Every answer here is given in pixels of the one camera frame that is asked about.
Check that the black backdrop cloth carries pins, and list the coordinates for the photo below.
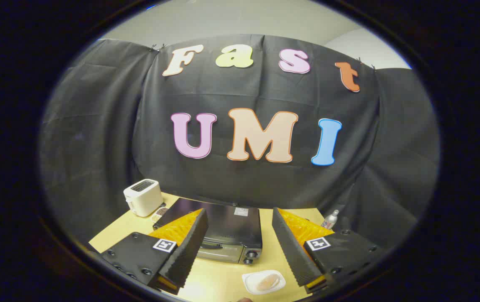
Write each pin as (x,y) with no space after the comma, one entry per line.
(97,126)

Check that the sugar coated bread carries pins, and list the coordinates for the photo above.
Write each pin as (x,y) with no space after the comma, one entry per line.
(268,283)

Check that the black toaster oven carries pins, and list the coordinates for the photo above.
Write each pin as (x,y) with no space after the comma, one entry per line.
(223,222)

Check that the white bread toaster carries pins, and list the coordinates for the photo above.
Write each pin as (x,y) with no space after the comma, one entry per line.
(141,197)

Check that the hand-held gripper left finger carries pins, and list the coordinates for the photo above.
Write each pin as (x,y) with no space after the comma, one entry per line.
(189,251)

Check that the small patterned object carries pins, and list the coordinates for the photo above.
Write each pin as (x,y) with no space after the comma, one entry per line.
(160,212)

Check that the white plate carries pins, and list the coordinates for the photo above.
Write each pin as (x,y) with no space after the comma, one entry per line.
(250,281)

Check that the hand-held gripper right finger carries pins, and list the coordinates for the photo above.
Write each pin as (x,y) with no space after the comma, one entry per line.
(290,251)

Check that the pink label drink bottle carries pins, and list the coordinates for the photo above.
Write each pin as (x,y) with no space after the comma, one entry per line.
(331,219)

